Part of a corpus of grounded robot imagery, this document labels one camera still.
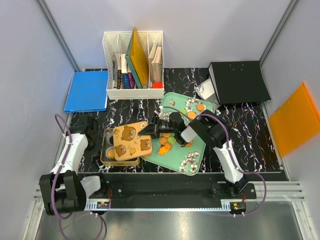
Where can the clear plastic bag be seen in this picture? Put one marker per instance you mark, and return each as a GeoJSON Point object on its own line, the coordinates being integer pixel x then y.
{"type": "Point", "coordinates": [207, 92]}

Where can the bear print tin lid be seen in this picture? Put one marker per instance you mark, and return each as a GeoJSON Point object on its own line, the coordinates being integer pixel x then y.
{"type": "Point", "coordinates": [128, 144]}

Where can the mint green floral tray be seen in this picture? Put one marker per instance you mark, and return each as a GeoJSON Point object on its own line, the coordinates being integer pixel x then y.
{"type": "Point", "coordinates": [181, 159]}

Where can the orange cookie far tray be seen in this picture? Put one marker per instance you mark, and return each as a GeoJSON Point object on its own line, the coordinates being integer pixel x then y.
{"type": "Point", "coordinates": [201, 107]}

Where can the black binder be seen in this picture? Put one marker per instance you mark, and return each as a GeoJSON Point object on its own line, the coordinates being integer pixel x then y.
{"type": "Point", "coordinates": [238, 82]}

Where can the orange star cookie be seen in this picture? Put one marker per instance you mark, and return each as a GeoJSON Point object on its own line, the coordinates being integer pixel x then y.
{"type": "Point", "coordinates": [162, 151]}

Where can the blue folder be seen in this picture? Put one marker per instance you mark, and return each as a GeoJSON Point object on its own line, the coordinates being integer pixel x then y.
{"type": "Point", "coordinates": [87, 92]}

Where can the gold cookie tin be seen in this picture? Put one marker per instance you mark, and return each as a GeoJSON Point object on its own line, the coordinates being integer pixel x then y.
{"type": "Point", "coordinates": [113, 162]}

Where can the dark books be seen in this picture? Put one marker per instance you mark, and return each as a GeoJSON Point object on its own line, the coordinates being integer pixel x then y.
{"type": "Point", "coordinates": [122, 76]}

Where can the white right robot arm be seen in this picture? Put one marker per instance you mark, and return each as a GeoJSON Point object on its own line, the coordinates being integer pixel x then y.
{"type": "Point", "coordinates": [213, 131]}

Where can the round dotted orange biscuit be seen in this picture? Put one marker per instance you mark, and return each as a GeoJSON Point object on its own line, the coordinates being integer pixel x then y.
{"type": "Point", "coordinates": [111, 153]}

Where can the red small box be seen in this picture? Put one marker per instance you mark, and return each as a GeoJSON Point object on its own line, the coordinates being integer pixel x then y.
{"type": "Point", "coordinates": [157, 85]}

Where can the orange plastic folder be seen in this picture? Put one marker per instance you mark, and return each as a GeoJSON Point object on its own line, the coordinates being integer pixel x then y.
{"type": "Point", "coordinates": [295, 122]}

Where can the beige books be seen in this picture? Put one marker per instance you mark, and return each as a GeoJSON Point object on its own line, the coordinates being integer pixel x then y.
{"type": "Point", "coordinates": [155, 63]}

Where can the yellow green folder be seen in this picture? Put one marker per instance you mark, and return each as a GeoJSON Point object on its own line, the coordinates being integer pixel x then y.
{"type": "Point", "coordinates": [137, 61]}

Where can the black cookie in tin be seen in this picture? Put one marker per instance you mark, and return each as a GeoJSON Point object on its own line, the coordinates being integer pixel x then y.
{"type": "Point", "coordinates": [110, 140]}

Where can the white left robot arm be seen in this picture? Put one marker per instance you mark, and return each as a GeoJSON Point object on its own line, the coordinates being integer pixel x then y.
{"type": "Point", "coordinates": [63, 191]}

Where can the orange flower swirl cookie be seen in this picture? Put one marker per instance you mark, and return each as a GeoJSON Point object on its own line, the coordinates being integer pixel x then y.
{"type": "Point", "coordinates": [189, 144]}

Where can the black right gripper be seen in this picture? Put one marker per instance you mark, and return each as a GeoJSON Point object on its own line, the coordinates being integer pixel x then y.
{"type": "Point", "coordinates": [152, 128]}

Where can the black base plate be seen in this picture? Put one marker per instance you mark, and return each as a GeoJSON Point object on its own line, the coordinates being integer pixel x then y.
{"type": "Point", "coordinates": [169, 191]}

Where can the green sandwich cookie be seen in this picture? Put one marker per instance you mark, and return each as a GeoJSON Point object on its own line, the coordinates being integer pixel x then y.
{"type": "Point", "coordinates": [184, 111]}
{"type": "Point", "coordinates": [171, 140]}

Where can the white file organizer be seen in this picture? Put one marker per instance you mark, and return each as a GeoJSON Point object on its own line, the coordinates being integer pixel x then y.
{"type": "Point", "coordinates": [118, 41]}

